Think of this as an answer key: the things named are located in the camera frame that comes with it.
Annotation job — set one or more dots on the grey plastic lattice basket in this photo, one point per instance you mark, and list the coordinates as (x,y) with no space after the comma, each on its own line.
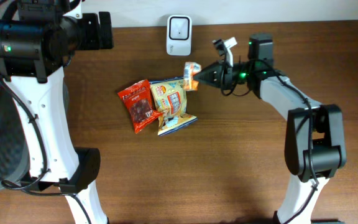
(2,140)

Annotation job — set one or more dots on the orange small carton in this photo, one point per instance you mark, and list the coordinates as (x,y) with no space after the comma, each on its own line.
(190,70)

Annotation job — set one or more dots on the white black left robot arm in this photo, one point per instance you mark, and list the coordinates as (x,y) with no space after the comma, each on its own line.
(38,40)

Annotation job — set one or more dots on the yellow chips bag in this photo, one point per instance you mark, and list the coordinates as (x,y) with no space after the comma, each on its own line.
(171,101)

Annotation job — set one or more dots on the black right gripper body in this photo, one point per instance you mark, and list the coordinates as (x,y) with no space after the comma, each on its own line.
(240,72)

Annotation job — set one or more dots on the red snack packet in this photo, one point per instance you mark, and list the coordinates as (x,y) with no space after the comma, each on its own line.
(138,101)

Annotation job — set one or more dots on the white barcode scanner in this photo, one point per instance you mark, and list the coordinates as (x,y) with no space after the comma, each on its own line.
(179,35)

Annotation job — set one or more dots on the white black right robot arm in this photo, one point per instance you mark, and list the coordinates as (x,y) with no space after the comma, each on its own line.
(314,140)

